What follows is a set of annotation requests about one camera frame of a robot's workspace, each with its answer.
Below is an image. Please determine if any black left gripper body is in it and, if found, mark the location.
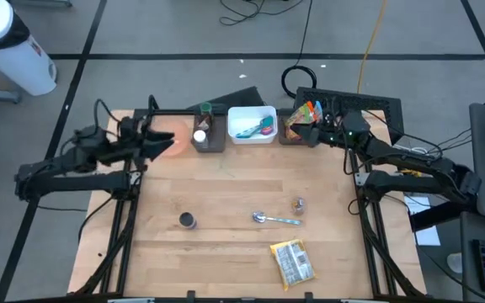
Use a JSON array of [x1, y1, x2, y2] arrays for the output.
[[115, 116, 153, 163]]

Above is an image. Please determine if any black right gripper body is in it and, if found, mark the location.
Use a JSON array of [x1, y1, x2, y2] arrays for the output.
[[320, 109, 372, 148]]

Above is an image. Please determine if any lime chili shrimp ramen packet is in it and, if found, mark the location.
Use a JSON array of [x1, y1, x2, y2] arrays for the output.
[[283, 104, 313, 142]]

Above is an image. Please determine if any clear spice jar white label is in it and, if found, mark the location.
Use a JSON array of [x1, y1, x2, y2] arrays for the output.
[[193, 129, 210, 150]]

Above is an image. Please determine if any teal plastic spoon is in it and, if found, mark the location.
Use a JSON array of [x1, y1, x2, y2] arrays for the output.
[[242, 115, 275, 136]]

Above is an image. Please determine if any blue-handled metal spoon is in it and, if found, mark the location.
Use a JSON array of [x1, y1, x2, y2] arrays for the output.
[[236, 128, 264, 140]]

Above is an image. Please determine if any garlic powder jar black lid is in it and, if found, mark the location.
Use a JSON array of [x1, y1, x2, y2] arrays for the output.
[[178, 211, 198, 231]]

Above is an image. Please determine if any silver metal spoon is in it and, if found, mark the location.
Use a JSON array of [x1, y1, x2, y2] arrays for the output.
[[252, 210, 302, 226]]

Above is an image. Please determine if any pink bowl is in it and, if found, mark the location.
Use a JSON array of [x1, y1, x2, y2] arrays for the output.
[[152, 119, 193, 157]]

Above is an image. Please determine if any grey plastic bin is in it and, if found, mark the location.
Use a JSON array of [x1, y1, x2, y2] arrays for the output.
[[191, 109, 229, 153], [276, 107, 330, 146]]

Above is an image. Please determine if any white plastic bin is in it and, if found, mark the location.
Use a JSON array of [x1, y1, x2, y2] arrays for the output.
[[227, 104, 278, 145]]

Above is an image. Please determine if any black desk leg bar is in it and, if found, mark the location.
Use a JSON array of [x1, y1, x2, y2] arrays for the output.
[[410, 200, 478, 232]]

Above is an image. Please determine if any yellow ramen packet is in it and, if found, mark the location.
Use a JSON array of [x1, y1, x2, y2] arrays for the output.
[[269, 238, 317, 291]]

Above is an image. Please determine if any white trash can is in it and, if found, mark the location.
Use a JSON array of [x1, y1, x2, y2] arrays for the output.
[[0, 0, 58, 97]]

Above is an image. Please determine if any white paper sheet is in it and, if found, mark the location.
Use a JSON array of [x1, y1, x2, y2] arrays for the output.
[[402, 195, 441, 247]]

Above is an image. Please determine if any grey metal floor bar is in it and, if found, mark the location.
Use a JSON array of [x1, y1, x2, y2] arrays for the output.
[[9, 0, 74, 8]]

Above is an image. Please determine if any white computer mouse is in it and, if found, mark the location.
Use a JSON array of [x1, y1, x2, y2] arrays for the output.
[[446, 252, 465, 274]]

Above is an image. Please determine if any black table frame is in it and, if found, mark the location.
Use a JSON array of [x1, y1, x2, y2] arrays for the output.
[[72, 94, 427, 303]]

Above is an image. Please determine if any coiled black cable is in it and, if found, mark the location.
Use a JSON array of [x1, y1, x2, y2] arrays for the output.
[[280, 0, 318, 100]]

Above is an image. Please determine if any white cable bundle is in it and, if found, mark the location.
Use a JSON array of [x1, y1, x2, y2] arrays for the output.
[[393, 145, 431, 155]]

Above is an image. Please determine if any yellow cable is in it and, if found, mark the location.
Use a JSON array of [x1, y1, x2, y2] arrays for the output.
[[355, 0, 389, 94]]

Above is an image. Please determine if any black floor cable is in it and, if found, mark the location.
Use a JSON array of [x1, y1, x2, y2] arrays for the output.
[[219, 0, 306, 27]]

